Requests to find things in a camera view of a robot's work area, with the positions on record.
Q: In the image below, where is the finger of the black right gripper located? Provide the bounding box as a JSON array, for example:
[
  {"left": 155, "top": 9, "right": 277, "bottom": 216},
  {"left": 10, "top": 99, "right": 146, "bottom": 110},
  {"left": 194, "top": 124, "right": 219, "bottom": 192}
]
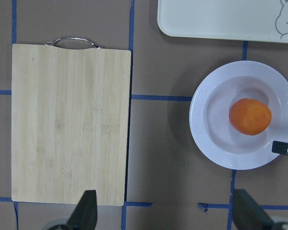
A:
[{"left": 272, "top": 141, "right": 288, "bottom": 156}]

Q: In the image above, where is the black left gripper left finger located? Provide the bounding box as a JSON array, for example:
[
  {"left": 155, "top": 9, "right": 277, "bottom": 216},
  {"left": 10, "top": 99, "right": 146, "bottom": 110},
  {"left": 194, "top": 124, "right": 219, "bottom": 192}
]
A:
[{"left": 67, "top": 190, "right": 97, "bottom": 230}]

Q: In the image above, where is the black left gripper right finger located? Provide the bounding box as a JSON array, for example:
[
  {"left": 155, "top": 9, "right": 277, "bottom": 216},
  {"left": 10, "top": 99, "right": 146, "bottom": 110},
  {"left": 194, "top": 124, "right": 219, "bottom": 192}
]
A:
[{"left": 232, "top": 189, "right": 274, "bottom": 230}]

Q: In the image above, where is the orange fruit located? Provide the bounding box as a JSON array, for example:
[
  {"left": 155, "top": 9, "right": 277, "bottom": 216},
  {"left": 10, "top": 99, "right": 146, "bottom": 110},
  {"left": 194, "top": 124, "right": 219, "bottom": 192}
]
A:
[{"left": 228, "top": 98, "right": 272, "bottom": 136}]

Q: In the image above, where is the white ribbed plate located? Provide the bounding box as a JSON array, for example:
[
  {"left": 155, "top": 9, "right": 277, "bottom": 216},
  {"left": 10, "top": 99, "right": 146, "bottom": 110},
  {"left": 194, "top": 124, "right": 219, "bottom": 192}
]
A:
[{"left": 189, "top": 61, "right": 288, "bottom": 170}]

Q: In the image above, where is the cream bear tray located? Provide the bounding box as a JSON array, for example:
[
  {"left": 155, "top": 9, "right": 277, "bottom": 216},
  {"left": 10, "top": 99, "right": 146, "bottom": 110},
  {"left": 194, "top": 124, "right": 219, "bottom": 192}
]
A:
[{"left": 157, "top": 0, "right": 288, "bottom": 44}]

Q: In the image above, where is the bamboo cutting board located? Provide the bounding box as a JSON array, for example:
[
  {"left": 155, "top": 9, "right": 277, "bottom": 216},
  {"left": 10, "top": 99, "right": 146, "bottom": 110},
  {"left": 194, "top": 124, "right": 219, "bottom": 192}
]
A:
[{"left": 11, "top": 43, "right": 132, "bottom": 206}]

